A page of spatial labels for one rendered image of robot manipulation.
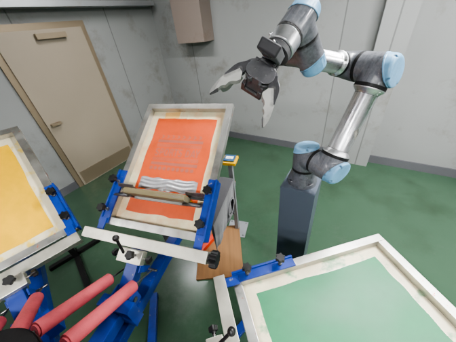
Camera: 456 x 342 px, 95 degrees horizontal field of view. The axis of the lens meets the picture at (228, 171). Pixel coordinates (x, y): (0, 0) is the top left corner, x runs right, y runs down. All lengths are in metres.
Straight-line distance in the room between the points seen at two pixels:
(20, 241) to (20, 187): 0.30
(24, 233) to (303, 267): 1.40
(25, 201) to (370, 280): 1.76
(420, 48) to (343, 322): 2.95
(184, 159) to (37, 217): 0.83
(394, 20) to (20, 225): 3.53
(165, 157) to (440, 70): 3.09
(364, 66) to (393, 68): 0.09
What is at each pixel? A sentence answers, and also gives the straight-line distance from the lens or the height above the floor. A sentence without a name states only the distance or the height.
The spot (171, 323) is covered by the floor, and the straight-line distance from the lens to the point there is 2.16.
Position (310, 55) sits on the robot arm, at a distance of 0.69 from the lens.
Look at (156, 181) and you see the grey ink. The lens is 1.25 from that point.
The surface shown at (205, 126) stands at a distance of 1.29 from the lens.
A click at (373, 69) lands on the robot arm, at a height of 1.76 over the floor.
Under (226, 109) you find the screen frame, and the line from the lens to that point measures 1.27.
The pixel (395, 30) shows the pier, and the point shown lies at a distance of 3.20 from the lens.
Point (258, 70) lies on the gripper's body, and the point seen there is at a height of 1.85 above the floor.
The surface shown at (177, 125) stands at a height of 1.46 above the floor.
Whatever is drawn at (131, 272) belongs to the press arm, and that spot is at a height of 1.09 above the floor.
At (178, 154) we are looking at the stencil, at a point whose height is 1.35.
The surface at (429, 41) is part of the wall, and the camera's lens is 3.39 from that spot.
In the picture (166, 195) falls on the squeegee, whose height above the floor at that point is 1.30.
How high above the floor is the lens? 1.95
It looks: 35 degrees down
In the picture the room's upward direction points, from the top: 7 degrees counter-clockwise
